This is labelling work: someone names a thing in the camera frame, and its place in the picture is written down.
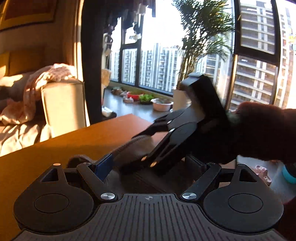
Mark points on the pink white bowl planter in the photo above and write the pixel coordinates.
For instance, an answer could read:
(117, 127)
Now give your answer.
(161, 105)

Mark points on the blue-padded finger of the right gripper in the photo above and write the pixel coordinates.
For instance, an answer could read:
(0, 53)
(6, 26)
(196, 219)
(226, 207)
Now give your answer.
(172, 148)

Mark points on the white ribbed plant pot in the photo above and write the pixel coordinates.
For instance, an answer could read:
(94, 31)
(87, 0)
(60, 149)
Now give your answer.
(180, 100)

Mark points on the green leafy small plant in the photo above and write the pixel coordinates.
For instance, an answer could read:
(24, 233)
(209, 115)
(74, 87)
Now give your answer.
(146, 99)

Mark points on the white upright vacuum cleaner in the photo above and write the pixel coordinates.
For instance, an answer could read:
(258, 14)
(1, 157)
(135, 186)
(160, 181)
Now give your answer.
(106, 75)

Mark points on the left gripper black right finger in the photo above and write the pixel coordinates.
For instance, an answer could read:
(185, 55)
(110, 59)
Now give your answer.
(205, 179)

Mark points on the beige sofa with cover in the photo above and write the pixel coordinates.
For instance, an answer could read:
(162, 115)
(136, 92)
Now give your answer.
(41, 94)

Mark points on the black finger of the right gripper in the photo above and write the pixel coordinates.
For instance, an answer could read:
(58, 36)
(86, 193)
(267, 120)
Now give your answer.
(152, 128)

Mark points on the pink toy on floor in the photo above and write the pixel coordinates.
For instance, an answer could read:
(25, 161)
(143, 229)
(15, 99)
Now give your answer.
(262, 173)

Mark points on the tall palm plant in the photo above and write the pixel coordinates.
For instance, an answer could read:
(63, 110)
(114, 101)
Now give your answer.
(207, 27)

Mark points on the red plant pot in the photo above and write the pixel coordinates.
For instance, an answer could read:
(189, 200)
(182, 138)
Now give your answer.
(134, 96)

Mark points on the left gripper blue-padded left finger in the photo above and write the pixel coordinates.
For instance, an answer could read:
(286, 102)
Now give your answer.
(94, 174)

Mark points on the pink floral blanket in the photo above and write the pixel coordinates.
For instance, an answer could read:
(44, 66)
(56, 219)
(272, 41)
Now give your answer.
(19, 112)

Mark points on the striped grey knit garment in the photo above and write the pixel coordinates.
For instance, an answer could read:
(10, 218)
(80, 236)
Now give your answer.
(126, 175)

